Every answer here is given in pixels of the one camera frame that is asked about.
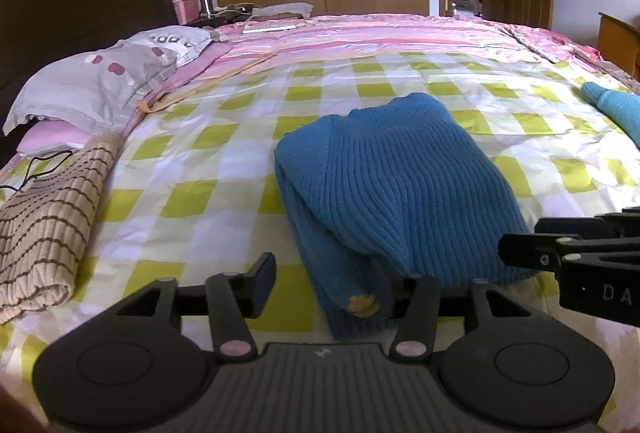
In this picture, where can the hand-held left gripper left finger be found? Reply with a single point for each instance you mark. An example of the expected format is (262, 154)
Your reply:
(262, 283)

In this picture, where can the pink striped quilt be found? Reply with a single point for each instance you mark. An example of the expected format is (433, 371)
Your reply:
(375, 33)

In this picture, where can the grey folded cloth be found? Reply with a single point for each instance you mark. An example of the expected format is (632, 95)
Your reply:
(282, 10)

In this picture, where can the pink floral quilt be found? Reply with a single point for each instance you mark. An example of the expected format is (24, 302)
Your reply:
(550, 43)

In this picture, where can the dark nightstand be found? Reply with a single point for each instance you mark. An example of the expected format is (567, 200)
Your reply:
(225, 17)

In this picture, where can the metal thermos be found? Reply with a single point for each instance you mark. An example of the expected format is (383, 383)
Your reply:
(205, 0)

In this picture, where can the grey pillow with pink dots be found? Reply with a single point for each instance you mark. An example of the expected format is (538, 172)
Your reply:
(90, 83)

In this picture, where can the white book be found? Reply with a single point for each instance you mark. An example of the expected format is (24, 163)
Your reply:
(270, 27)

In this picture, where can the yellow-green checked bedsheet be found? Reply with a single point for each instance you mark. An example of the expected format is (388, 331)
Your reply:
(200, 193)

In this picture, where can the pink basket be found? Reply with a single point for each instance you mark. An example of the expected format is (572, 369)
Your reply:
(186, 8)

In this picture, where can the beige striped folded cloth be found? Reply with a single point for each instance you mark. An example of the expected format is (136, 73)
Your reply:
(45, 233)

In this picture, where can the teal rolled towel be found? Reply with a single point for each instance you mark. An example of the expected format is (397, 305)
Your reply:
(620, 108)

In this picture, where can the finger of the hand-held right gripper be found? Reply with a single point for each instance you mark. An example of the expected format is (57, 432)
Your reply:
(530, 248)
(570, 227)

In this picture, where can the wooden cabinet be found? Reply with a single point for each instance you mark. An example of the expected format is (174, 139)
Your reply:
(620, 43)

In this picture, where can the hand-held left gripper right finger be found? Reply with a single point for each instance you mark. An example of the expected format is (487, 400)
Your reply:
(416, 308)

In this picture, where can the blue knitted sweater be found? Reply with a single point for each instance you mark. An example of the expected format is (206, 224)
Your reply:
(390, 183)

